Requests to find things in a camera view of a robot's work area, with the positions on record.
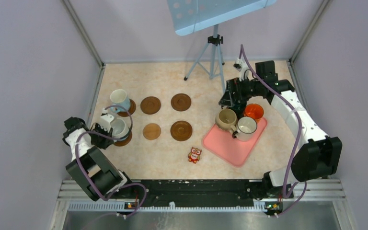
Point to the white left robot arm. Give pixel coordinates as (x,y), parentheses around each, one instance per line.
(89,167)

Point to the pink tray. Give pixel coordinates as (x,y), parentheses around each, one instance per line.
(231,150)

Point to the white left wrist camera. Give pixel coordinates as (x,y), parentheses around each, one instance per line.
(105,120)

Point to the orange mug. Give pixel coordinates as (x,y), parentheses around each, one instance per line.
(254,111)

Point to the cream white mug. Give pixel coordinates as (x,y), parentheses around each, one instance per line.
(244,129)

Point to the dark brown wooden coaster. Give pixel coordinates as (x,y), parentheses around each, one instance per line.
(181,102)

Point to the dark brown ridged coaster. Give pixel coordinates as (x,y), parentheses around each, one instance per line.
(150,105)

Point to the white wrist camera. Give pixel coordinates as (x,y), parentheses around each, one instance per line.
(242,67)
(105,120)

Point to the light blue mug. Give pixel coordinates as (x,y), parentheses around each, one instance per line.
(121,98)

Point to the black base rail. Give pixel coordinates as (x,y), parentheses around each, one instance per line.
(201,193)

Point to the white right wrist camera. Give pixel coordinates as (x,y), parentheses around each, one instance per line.
(242,67)

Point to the grey cable duct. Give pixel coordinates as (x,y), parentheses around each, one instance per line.
(118,206)

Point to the dark brown coaster front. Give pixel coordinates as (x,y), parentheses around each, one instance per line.
(181,130)

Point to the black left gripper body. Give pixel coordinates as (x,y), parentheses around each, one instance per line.
(99,140)

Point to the beige mug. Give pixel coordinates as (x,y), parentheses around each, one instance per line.
(226,120)

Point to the red owl figure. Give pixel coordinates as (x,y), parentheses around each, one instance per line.
(194,155)

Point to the light brown coaster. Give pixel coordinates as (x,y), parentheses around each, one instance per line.
(151,131)

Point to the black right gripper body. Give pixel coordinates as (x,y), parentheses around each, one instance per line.
(246,89)

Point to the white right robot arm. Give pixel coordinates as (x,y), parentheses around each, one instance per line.
(315,154)

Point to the blue dotted board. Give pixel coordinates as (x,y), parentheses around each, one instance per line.
(189,16)

